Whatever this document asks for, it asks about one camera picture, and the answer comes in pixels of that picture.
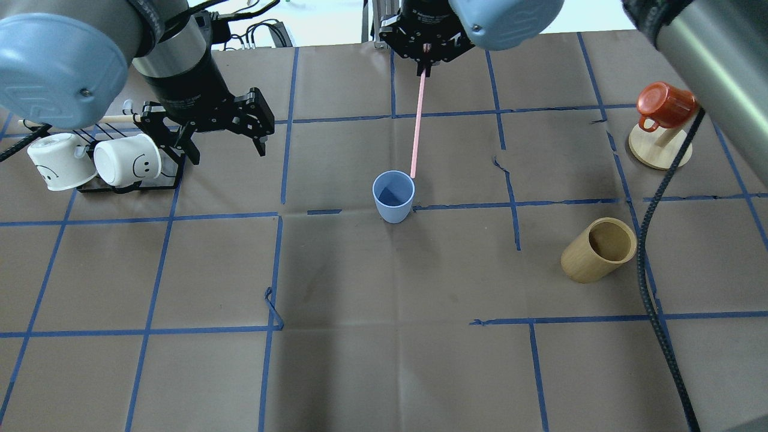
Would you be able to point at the pink chopstick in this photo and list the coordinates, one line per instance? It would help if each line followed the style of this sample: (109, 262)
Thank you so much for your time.
(418, 120)

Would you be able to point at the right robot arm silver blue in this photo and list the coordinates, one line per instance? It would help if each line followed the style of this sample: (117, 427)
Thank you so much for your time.
(718, 48)

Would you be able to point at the white smiley mug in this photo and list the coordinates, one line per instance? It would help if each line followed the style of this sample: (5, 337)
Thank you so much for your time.
(62, 161)
(123, 162)

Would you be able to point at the orange mug on tree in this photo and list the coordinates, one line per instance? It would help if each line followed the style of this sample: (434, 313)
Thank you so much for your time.
(662, 105)

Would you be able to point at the wooden mug tree stand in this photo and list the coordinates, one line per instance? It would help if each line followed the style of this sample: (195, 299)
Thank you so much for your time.
(656, 139)

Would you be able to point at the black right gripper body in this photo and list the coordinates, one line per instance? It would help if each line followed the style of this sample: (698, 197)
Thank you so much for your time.
(427, 13)

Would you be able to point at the light blue plastic cup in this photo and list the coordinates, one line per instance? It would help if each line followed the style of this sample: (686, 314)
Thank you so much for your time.
(393, 193)

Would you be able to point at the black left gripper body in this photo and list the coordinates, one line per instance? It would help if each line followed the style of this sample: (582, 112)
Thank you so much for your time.
(187, 82)

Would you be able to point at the bamboo cylinder holder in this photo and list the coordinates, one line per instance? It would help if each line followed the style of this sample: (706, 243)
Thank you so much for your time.
(600, 249)

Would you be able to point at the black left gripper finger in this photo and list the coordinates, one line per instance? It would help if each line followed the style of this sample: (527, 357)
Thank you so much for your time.
(259, 142)
(185, 144)

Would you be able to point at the white smiley mug left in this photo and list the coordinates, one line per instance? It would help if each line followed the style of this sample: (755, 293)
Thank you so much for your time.
(62, 161)

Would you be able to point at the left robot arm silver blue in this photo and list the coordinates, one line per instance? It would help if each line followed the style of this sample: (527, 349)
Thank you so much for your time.
(64, 62)

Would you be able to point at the black wire mug rack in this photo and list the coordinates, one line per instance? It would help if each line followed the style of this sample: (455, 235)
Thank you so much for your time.
(150, 121)

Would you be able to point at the white smiley mug right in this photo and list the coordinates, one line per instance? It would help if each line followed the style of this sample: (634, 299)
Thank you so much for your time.
(123, 162)

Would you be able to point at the aluminium frame post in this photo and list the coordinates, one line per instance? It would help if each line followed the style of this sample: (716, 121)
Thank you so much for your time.
(373, 14)

